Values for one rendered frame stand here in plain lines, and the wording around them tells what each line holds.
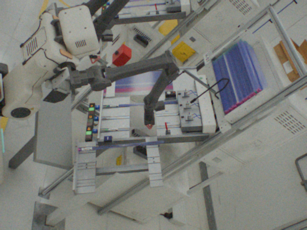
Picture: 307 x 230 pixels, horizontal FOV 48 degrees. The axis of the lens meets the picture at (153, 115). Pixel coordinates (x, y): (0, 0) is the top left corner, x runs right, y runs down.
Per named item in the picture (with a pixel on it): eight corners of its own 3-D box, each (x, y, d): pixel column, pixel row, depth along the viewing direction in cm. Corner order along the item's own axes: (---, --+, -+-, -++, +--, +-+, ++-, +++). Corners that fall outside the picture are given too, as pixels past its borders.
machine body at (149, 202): (76, 202, 273) (126, 166, 241) (85, 134, 322) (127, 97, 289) (139, 225, 306) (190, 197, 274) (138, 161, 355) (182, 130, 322)
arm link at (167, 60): (175, 44, 169) (181, 61, 165) (174, 59, 181) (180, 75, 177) (85, 67, 165) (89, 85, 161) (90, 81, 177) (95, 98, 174)
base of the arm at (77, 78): (66, 64, 161) (70, 84, 155) (84, 62, 163) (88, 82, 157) (67, 75, 168) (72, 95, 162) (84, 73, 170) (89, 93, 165)
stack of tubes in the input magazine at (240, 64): (224, 113, 211) (261, 88, 197) (211, 62, 246) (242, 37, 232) (237, 122, 217) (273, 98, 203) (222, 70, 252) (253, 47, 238)
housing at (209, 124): (202, 140, 226) (203, 125, 216) (193, 89, 260) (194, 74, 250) (214, 139, 226) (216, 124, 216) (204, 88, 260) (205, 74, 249)
